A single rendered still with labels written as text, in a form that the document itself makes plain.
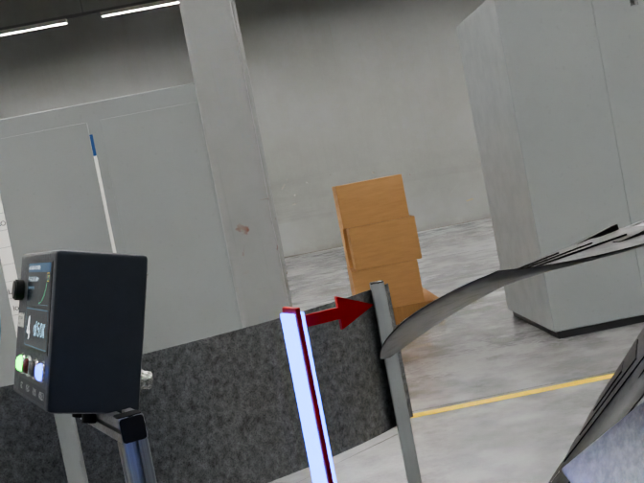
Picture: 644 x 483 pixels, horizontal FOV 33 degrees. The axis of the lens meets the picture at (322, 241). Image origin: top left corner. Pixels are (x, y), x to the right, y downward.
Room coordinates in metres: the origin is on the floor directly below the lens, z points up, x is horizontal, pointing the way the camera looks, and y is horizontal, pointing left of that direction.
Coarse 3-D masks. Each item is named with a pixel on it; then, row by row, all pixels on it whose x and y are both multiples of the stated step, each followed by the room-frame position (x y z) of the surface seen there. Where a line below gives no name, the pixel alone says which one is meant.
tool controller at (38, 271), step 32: (32, 256) 1.41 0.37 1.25; (64, 256) 1.26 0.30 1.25; (96, 256) 1.27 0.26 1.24; (128, 256) 1.29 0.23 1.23; (32, 288) 1.38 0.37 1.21; (64, 288) 1.25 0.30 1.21; (96, 288) 1.27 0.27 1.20; (128, 288) 1.28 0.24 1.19; (32, 320) 1.36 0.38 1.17; (64, 320) 1.25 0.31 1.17; (96, 320) 1.27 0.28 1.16; (128, 320) 1.28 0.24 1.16; (32, 352) 1.35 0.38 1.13; (64, 352) 1.25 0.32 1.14; (96, 352) 1.26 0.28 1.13; (128, 352) 1.28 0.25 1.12; (32, 384) 1.33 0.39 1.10; (64, 384) 1.25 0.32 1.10; (96, 384) 1.26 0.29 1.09; (128, 384) 1.28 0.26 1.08; (96, 416) 1.32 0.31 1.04
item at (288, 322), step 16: (288, 320) 0.75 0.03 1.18; (288, 336) 0.75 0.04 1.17; (288, 352) 0.76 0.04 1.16; (304, 368) 0.74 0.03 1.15; (304, 384) 0.74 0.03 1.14; (304, 400) 0.75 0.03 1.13; (304, 416) 0.75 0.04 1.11; (304, 432) 0.76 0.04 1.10; (320, 448) 0.74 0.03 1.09; (320, 464) 0.74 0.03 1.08; (320, 480) 0.74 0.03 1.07
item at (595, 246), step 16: (592, 240) 0.88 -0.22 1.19; (608, 240) 0.85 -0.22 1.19; (624, 240) 0.83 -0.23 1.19; (640, 240) 0.81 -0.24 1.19; (544, 256) 0.87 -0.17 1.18; (560, 256) 0.84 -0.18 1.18; (576, 256) 0.80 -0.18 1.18; (592, 256) 0.77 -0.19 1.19; (496, 272) 0.71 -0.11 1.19; (512, 272) 0.72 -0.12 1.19; (528, 272) 0.73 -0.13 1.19; (544, 272) 0.77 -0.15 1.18; (464, 288) 0.73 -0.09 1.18; (480, 288) 0.75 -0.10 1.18; (496, 288) 0.83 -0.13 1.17; (432, 304) 0.76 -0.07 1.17; (448, 304) 0.78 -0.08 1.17; (464, 304) 0.85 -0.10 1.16; (416, 320) 0.80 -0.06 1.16; (432, 320) 0.86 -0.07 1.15; (400, 336) 0.85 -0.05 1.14; (416, 336) 0.91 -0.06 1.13; (384, 352) 0.88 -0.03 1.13
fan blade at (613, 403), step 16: (640, 336) 1.04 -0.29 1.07; (640, 352) 1.01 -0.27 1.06; (624, 368) 1.03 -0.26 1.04; (640, 368) 0.98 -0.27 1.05; (608, 384) 1.06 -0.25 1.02; (624, 384) 1.01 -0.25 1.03; (640, 384) 0.97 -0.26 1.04; (608, 400) 1.03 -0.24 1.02; (624, 400) 0.98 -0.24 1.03; (592, 416) 1.05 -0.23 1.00; (608, 416) 1.00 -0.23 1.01; (624, 416) 0.96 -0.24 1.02; (592, 432) 1.01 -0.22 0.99; (576, 448) 1.03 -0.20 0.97; (560, 464) 1.08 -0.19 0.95; (560, 480) 1.01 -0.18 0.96
